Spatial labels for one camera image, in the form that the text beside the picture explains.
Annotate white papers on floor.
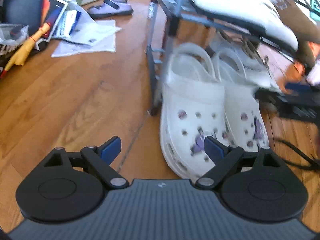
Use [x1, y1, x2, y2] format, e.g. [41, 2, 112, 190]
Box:
[52, 0, 121, 58]

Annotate yellow rubber chicken toy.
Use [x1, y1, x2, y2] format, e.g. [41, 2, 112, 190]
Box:
[1, 23, 50, 79]

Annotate grey sandal on floor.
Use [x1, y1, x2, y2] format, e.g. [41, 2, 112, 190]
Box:
[87, 0, 133, 20]

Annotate black folder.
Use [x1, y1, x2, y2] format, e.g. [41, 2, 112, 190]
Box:
[3, 0, 43, 35]

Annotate black cable on floor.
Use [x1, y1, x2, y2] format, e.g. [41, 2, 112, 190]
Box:
[273, 138, 320, 172]

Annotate white chunky sneaker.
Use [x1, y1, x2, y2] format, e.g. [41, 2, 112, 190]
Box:
[191, 0, 298, 53]

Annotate metal shoe rack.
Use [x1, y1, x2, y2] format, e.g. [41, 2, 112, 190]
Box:
[145, 0, 297, 116]

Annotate colourful box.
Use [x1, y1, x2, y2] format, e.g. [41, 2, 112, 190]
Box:
[36, 0, 68, 44]

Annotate white clog with purple charms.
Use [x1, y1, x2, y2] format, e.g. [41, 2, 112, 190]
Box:
[159, 43, 232, 182]

